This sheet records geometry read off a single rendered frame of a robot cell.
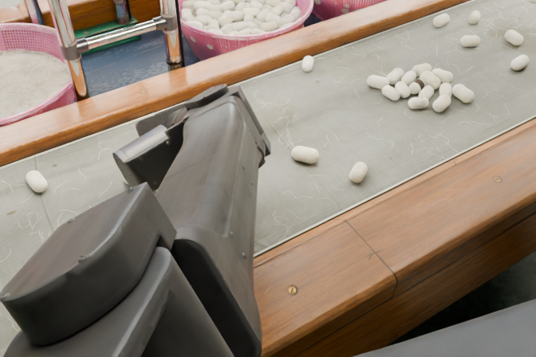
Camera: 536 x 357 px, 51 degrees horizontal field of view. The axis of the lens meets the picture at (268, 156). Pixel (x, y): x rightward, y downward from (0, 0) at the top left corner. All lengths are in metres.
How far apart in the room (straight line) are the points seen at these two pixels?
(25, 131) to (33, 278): 0.66
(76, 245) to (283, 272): 0.46
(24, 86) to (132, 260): 0.82
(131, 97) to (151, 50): 0.27
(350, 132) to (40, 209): 0.43
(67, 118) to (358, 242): 0.44
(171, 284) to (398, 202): 0.56
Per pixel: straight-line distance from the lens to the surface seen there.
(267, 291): 0.61
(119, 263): 0.17
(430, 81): 0.92
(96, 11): 1.13
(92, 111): 0.84
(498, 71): 1.02
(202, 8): 1.10
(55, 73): 1.00
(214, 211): 0.26
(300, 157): 0.76
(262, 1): 1.13
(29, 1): 1.06
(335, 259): 0.64
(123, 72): 1.06
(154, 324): 0.16
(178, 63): 0.90
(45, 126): 0.84
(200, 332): 0.18
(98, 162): 0.80
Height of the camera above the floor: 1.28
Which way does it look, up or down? 44 degrees down
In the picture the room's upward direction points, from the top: 1 degrees clockwise
